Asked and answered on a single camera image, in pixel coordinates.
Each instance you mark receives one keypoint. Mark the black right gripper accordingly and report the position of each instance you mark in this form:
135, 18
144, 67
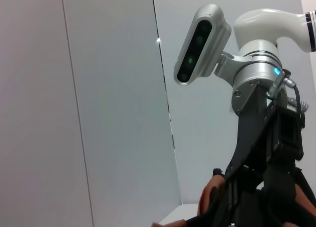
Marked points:
249, 128

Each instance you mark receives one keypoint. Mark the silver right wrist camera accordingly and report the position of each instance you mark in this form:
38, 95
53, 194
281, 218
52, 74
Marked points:
197, 47

